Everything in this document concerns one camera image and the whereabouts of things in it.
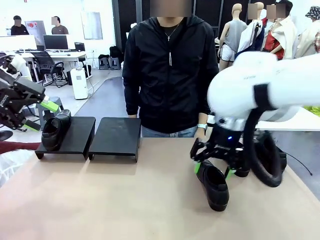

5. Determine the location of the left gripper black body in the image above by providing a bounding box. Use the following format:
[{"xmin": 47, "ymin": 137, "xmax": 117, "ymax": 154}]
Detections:
[{"xmin": 0, "ymin": 83, "xmax": 41, "ymax": 115}]

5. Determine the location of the person's left forearm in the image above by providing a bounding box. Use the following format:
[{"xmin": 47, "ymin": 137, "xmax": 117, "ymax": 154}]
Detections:
[{"xmin": 198, "ymin": 99, "xmax": 214, "ymax": 125}]

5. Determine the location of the grey plastic stool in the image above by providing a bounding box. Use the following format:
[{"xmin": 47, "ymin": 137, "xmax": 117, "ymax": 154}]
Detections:
[{"xmin": 35, "ymin": 96, "xmax": 67, "ymax": 132}]

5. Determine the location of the person in black hoodie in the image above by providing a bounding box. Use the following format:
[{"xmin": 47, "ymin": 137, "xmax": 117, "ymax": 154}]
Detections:
[{"xmin": 121, "ymin": 14, "xmax": 221, "ymax": 138}]

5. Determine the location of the white mesh fabric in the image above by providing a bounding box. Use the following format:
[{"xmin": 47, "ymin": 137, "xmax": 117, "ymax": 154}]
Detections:
[{"xmin": 0, "ymin": 148, "xmax": 35, "ymax": 188}]

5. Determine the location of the background person brown shirt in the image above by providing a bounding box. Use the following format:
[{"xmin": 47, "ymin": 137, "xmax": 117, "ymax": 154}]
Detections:
[{"xmin": 51, "ymin": 16, "xmax": 70, "ymax": 35}]

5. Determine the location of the white desk partition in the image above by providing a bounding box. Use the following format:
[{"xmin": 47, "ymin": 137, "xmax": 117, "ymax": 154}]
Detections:
[{"xmin": 0, "ymin": 34, "xmax": 38, "ymax": 52}]

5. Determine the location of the black backpack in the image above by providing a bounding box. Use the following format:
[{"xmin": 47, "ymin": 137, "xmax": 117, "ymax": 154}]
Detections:
[{"xmin": 109, "ymin": 45, "xmax": 120, "ymax": 59}]

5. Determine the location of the background person black shirt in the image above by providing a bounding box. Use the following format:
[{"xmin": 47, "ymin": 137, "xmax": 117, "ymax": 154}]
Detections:
[{"xmin": 10, "ymin": 15, "xmax": 30, "ymax": 36}]

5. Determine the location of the black shoe stand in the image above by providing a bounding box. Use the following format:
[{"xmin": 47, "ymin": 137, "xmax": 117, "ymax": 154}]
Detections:
[
  {"xmin": 34, "ymin": 116, "xmax": 97, "ymax": 161},
  {"xmin": 87, "ymin": 116, "xmax": 142, "ymax": 163}
]

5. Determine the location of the mannequin in white navy jacket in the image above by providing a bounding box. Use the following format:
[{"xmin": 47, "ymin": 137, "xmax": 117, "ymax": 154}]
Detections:
[{"xmin": 234, "ymin": 2, "xmax": 266, "ymax": 55}]

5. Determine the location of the mannequin with bucket hat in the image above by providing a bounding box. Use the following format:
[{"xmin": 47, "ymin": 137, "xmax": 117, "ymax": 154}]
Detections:
[{"xmin": 293, "ymin": 6, "xmax": 320, "ymax": 58}]

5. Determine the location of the grey poster board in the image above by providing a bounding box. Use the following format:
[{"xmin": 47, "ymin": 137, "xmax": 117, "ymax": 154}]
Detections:
[{"xmin": 24, "ymin": 20, "xmax": 47, "ymax": 47}]

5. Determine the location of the person's right forearm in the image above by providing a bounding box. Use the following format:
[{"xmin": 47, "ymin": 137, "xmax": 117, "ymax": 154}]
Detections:
[{"xmin": 123, "ymin": 74, "xmax": 141, "ymax": 117}]

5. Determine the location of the thin black cable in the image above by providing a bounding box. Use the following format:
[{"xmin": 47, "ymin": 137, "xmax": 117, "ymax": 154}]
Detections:
[{"xmin": 284, "ymin": 152, "xmax": 313, "ymax": 176}]

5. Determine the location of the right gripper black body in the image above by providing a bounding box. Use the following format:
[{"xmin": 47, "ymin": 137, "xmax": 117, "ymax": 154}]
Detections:
[{"xmin": 206, "ymin": 125, "xmax": 243, "ymax": 161}]

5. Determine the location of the black mesh office chair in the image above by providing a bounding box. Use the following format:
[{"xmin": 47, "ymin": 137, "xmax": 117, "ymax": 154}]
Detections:
[{"xmin": 32, "ymin": 51, "xmax": 68, "ymax": 88}]

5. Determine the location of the mannequin in cream jacket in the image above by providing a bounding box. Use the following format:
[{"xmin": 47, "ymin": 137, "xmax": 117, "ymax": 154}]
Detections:
[{"xmin": 271, "ymin": 0, "xmax": 298, "ymax": 61}]

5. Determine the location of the person's left hand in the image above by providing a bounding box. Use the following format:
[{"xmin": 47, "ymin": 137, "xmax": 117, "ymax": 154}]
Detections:
[{"xmin": 194, "ymin": 127, "xmax": 208, "ymax": 143}]

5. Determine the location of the mannequin in grey tank top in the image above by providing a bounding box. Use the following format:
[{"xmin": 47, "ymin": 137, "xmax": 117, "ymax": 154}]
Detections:
[{"xmin": 217, "ymin": 2, "xmax": 248, "ymax": 73}]

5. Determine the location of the wall whiteboard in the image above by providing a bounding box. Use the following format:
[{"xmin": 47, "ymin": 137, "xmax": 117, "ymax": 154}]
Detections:
[{"xmin": 81, "ymin": 11, "xmax": 104, "ymax": 40}]

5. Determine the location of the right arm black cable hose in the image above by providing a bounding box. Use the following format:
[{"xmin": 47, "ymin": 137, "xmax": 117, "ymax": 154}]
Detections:
[{"xmin": 243, "ymin": 84, "xmax": 285, "ymax": 188}]

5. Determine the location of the white office desk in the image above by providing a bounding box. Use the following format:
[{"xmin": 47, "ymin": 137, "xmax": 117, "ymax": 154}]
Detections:
[{"xmin": 0, "ymin": 49, "xmax": 88, "ymax": 83}]

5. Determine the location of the silver cross necklace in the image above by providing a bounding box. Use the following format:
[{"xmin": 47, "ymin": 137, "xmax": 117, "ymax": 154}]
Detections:
[{"xmin": 163, "ymin": 22, "xmax": 182, "ymax": 42}]

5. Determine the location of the white folding table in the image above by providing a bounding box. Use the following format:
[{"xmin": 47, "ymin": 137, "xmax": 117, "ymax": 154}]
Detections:
[{"xmin": 257, "ymin": 104, "xmax": 320, "ymax": 132}]

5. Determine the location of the black computer monitor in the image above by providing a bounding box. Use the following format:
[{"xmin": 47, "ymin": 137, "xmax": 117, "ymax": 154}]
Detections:
[{"xmin": 42, "ymin": 34, "xmax": 70, "ymax": 52}]

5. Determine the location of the mannequin in red top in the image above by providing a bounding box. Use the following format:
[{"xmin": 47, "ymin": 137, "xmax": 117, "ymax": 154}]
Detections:
[{"xmin": 259, "ymin": 4, "xmax": 286, "ymax": 61}]

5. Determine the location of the white air purifier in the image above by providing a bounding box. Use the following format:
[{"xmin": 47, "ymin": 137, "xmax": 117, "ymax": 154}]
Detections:
[{"xmin": 70, "ymin": 67, "xmax": 89, "ymax": 100}]

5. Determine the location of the black round base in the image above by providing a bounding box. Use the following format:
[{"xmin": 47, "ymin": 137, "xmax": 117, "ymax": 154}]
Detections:
[{"xmin": 0, "ymin": 129, "xmax": 14, "ymax": 142}]

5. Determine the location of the dark red cloth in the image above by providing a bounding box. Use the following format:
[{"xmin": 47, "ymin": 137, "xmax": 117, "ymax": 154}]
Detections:
[{"xmin": 0, "ymin": 140, "xmax": 41, "ymax": 155}]

